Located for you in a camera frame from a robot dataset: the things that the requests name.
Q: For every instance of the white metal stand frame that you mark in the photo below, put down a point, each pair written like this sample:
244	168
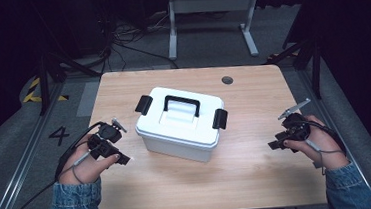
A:
212	3

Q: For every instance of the white plastic storage box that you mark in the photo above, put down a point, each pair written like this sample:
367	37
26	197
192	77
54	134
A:
181	125

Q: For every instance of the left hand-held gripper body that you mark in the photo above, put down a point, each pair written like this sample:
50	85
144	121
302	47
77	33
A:
107	134

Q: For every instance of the person's left hand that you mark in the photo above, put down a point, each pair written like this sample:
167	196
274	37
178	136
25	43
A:
84	167

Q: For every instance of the black tripod stand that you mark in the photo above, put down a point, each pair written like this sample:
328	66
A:
308	54
48	70

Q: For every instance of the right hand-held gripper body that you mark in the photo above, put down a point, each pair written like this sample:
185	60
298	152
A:
296	127

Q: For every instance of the metal floor rail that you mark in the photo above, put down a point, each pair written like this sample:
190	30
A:
328	116
21	164

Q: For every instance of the person's right hand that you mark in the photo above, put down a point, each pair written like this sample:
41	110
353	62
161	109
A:
325	147

